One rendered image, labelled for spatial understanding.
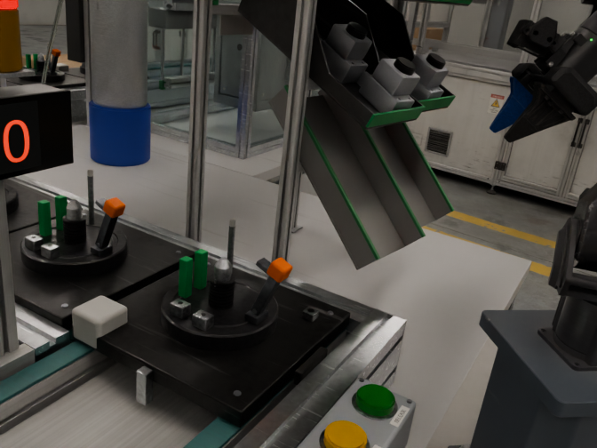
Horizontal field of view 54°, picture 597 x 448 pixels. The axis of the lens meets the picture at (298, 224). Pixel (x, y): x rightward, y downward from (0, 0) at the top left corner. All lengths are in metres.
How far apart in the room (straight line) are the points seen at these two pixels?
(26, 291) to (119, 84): 0.86
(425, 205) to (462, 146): 3.72
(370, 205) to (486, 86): 3.80
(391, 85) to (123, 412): 0.52
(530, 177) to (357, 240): 3.89
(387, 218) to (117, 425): 0.51
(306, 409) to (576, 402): 0.25
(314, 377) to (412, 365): 0.26
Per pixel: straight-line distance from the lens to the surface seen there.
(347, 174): 0.92
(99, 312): 0.70
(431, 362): 0.91
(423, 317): 1.02
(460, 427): 0.81
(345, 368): 0.68
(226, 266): 0.69
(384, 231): 0.91
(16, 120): 0.57
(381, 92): 0.83
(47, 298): 0.78
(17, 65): 0.57
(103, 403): 0.69
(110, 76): 1.56
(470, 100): 4.72
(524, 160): 4.66
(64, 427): 0.67
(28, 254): 0.84
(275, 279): 0.64
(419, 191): 1.08
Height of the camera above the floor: 1.36
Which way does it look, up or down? 22 degrees down
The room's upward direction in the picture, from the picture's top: 7 degrees clockwise
